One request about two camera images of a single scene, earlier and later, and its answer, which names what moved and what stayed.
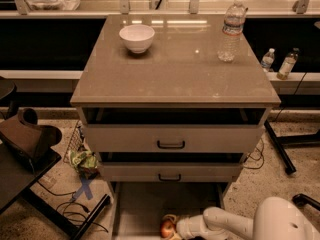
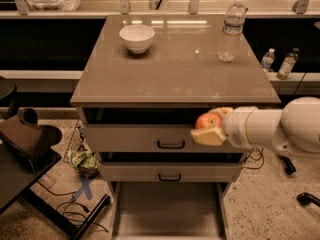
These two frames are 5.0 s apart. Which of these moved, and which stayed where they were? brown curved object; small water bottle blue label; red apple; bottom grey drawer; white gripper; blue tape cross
Moved: white gripper; red apple
Stayed: brown curved object; small water bottle blue label; blue tape cross; bottom grey drawer
